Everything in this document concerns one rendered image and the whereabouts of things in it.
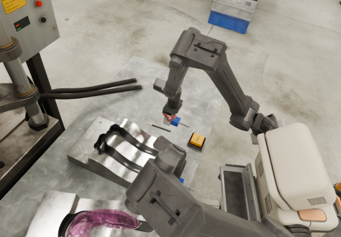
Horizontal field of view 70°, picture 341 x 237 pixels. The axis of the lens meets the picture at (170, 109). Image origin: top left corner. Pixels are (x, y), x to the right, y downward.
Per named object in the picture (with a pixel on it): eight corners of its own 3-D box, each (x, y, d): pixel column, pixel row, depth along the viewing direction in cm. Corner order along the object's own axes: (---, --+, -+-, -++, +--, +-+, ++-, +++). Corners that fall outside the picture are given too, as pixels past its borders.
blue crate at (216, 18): (249, 23, 395) (254, 10, 379) (244, 35, 369) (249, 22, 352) (213, 12, 406) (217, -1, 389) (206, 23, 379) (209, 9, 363)
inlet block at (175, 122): (190, 126, 125) (192, 119, 121) (186, 133, 122) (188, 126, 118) (167, 117, 128) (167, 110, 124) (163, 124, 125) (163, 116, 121)
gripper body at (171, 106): (162, 111, 114) (163, 101, 109) (170, 98, 121) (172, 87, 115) (174, 116, 113) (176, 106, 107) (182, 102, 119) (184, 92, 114)
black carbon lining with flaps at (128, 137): (171, 157, 117) (173, 146, 109) (157, 186, 106) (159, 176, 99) (107, 129, 122) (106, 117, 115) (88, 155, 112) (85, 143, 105)
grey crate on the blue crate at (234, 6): (254, 11, 379) (258, 1, 368) (249, 22, 353) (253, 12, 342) (216, -1, 390) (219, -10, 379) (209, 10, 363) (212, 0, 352)
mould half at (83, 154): (184, 159, 125) (190, 145, 114) (164, 206, 108) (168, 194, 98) (99, 123, 133) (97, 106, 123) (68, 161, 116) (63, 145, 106)
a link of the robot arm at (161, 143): (166, 171, 81) (180, 149, 80) (140, 150, 85) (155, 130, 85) (176, 170, 92) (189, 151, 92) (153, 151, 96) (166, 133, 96)
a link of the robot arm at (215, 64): (207, 64, 55) (226, 29, 57) (163, 56, 64) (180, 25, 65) (251, 133, 90) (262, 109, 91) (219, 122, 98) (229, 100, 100)
